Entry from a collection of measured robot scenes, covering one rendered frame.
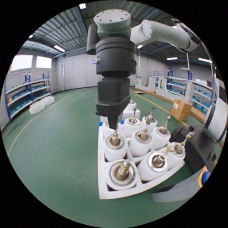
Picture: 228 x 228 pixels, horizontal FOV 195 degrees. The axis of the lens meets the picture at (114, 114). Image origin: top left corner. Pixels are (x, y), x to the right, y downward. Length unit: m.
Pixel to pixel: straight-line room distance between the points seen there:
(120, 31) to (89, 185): 0.59
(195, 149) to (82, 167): 0.75
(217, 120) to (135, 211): 0.56
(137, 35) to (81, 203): 0.72
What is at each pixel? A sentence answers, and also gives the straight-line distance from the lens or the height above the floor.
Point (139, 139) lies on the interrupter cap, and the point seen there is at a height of 0.25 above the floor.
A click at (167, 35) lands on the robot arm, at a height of 0.59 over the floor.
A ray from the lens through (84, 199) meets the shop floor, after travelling 0.49.
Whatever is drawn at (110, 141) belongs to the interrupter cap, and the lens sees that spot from 0.25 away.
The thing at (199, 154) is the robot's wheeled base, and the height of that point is 0.17.
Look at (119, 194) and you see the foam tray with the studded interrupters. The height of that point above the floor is 0.18.
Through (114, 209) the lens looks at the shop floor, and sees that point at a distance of 0.47.
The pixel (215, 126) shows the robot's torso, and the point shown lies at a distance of 0.44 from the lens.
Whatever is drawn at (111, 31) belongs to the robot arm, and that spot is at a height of 0.56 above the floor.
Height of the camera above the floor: 0.45
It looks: 28 degrees down
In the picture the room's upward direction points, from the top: straight up
